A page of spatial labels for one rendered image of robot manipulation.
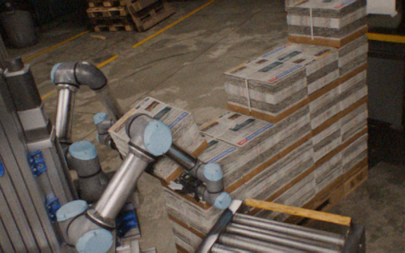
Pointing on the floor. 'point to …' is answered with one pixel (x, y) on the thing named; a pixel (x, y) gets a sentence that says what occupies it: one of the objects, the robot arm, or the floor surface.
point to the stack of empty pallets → (111, 15)
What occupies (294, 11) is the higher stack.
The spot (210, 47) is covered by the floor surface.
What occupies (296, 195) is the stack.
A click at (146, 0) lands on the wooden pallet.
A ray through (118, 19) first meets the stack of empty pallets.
